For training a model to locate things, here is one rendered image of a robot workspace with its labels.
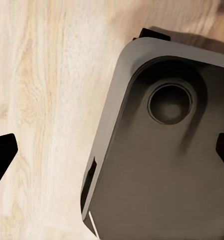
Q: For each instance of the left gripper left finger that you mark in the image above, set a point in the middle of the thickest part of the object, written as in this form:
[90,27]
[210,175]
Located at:
[8,150]

